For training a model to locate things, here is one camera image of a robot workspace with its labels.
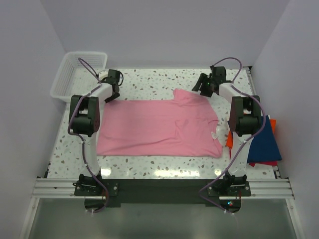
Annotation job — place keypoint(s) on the orange folded t shirt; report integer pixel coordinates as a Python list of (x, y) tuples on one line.
[(229, 142)]

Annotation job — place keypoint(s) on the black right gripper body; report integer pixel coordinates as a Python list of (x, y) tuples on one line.
[(212, 80)]

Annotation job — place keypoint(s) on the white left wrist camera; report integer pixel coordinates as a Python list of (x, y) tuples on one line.
[(103, 74)]

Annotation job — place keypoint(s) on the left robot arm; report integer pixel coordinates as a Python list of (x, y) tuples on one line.
[(85, 117)]

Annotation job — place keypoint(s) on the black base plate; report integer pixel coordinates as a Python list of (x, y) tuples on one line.
[(113, 193)]

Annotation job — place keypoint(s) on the pink t shirt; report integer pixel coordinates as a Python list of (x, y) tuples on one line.
[(183, 126)]

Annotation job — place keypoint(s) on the aluminium front rail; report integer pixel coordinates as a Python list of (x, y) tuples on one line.
[(260, 188)]

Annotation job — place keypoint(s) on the white plastic basket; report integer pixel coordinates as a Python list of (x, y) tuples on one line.
[(72, 78)]

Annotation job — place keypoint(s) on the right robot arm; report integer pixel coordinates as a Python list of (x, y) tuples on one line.
[(244, 118)]

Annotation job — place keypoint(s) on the blue folded t shirt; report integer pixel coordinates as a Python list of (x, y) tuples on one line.
[(265, 139)]

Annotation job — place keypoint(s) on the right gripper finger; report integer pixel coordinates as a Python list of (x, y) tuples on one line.
[(206, 91), (200, 84)]

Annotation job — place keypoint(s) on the red folded t shirt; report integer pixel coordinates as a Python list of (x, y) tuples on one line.
[(269, 157)]

